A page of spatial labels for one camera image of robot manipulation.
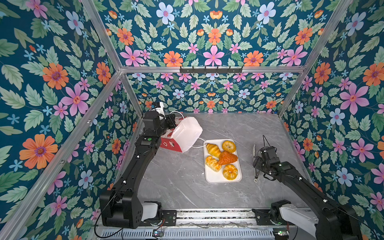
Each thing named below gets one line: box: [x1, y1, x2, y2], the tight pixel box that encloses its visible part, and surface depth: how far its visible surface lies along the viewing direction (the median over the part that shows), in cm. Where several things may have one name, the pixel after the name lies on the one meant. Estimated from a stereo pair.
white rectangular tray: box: [203, 138, 242, 184], surface depth 90 cm
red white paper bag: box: [160, 116, 203, 153], surface depth 92 cm
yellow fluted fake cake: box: [222, 164, 238, 181], surface depth 88 cm
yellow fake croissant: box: [206, 143, 222, 159], surface depth 97 cm
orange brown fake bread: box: [218, 150, 238, 166], surface depth 90 cm
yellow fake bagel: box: [222, 140, 236, 153], surface depth 100 cm
